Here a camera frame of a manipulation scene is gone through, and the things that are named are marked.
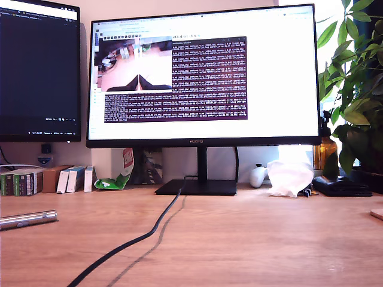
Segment metallic silver laser pointer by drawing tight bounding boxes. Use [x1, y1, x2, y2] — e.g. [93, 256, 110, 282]
[0, 209, 59, 231]

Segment grey patterned carton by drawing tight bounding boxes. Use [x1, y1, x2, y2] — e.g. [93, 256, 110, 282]
[133, 148, 164, 185]

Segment white game controller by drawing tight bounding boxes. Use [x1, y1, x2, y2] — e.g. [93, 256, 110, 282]
[250, 163, 269, 188]

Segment green snack bag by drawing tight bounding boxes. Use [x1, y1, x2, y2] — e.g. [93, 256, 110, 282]
[93, 148, 135, 191]

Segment crumpled white plastic bag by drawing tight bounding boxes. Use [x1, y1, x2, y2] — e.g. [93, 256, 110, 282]
[266, 160, 315, 198]

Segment black Huawei computer monitor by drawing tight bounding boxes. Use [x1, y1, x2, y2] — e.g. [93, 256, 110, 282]
[86, 3, 323, 197]

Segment small white blue box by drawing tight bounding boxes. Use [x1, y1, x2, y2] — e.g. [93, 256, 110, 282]
[84, 166, 97, 193]
[56, 169, 72, 194]
[66, 166, 86, 193]

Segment amber glass spray bottle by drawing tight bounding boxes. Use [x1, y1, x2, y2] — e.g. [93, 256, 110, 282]
[313, 110, 341, 171]

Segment brown cardboard box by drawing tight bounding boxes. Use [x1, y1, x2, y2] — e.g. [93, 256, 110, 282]
[42, 165, 74, 194]

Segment blue white shield badge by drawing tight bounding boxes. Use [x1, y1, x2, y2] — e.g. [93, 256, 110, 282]
[37, 154, 54, 169]

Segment black leather wallet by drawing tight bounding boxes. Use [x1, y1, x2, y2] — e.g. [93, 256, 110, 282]
[311, 175, 374, 197]

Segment green leafy houseplant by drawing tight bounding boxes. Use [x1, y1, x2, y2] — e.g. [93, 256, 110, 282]
[316, 0, 383, 177]

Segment dark-screen computer monitor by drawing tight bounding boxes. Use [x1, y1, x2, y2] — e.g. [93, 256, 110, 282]
[0, 0, 82, 143]

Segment green printed box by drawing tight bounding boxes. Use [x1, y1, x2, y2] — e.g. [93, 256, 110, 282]
[0, 172, 16, 197]
[13, 169, 44, 197]

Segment dark plant pot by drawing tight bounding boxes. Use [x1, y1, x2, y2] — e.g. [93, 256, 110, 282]
[349, 169, 383, 192]

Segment thin black monitor cable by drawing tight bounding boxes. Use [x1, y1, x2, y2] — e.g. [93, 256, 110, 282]
[234, 146, 240, 183]

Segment thick black table cable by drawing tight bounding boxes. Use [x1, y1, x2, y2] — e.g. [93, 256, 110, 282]
[67, 176, 195, 287]

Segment thin white cable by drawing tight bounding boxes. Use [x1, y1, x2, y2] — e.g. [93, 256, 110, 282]
[0, 163, 42, 170]

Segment thin black wall cable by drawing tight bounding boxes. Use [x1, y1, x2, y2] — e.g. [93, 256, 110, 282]
[0, 145, 14, 171]

